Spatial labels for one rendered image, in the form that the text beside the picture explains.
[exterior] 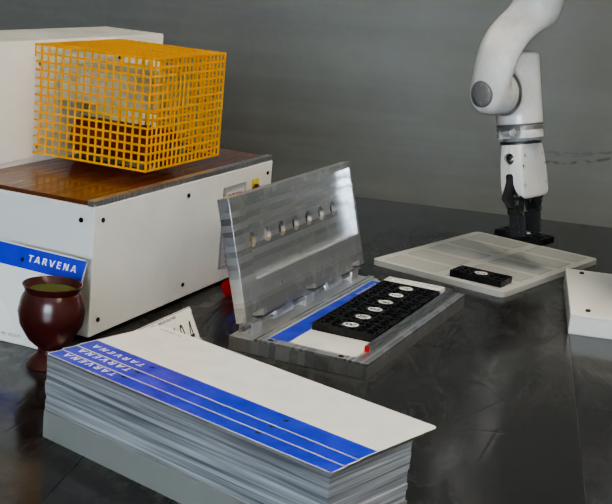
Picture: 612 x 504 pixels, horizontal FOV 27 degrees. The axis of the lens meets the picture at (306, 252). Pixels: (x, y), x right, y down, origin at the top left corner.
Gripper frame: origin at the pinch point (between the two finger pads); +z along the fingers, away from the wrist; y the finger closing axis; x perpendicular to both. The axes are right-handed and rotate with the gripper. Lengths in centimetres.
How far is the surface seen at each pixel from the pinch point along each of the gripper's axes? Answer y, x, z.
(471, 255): -1.0, 11.3, 5.7
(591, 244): 35.4, 4.0, 8.3
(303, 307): -59, 6, 6
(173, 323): -88, 5, 3
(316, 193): -49, 10, -11
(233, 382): -109, -24, 4
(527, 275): -5.1, -2.6, 8.6
